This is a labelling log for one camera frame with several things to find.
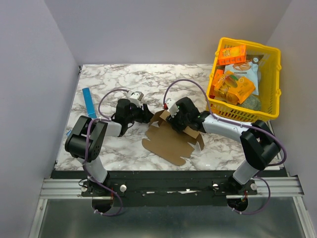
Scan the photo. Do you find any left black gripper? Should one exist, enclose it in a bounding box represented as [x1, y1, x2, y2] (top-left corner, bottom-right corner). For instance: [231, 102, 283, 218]
[126, 101, 156, 124]

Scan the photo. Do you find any brown cardboard box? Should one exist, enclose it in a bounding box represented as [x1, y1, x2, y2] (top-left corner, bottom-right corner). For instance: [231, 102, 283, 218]
[142, 110, 205, 166]

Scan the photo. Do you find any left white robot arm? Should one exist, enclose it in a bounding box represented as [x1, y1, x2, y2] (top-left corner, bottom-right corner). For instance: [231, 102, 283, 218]
[65, 99, 154, 196]

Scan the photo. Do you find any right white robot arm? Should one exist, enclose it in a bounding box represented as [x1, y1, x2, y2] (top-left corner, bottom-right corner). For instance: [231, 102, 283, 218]
[164, 97, 282, 194]

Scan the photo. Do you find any long blue box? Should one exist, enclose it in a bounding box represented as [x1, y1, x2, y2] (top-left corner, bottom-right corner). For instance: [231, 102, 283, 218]
[82, 87, 97, 119]

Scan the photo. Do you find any orange snack box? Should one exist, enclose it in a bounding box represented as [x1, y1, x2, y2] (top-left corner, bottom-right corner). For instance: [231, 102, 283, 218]
[217, 45, 246, 65]

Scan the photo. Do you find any small orange packet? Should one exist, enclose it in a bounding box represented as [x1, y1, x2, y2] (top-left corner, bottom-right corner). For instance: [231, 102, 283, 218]
[213, 69, 224, 82]

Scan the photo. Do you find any orange mango snack bag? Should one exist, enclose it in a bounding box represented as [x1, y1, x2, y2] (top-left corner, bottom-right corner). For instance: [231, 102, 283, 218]
[212, 70, 256, 105]

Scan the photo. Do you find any green textured pouch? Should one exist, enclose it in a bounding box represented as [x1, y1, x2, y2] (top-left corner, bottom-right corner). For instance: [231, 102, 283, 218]
[239, 94, 262, 111]

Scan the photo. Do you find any light blue snack bag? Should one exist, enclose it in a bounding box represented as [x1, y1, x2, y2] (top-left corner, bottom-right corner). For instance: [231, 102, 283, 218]
[224, 60, 259, 95]

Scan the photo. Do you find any yellow plastic basket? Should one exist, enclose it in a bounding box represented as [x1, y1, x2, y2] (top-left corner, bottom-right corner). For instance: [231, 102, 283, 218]
[206, 37, 282, 122]

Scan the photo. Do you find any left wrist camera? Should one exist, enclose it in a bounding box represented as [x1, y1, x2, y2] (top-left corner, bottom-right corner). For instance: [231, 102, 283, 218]
[125, 90, 144, 108]

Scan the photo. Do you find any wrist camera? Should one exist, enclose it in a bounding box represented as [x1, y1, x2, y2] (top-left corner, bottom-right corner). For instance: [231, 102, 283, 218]
[163, 98, 179, 117]
[125, 90, 144, 108]

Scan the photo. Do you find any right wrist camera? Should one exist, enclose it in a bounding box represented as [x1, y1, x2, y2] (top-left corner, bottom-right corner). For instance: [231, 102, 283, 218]
[163, 98, 179, 117]

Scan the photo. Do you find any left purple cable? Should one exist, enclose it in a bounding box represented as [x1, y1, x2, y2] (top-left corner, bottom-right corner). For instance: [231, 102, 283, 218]
[83, 89, 129, 184]

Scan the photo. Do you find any purple cable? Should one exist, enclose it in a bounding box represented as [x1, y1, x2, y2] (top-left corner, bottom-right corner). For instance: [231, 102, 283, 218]
[83, 89, 129, 184]
[163, 79, 288, 167]

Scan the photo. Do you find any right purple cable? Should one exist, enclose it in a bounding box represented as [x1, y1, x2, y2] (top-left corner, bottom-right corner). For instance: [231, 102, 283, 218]
[163, 79, 288, 167]

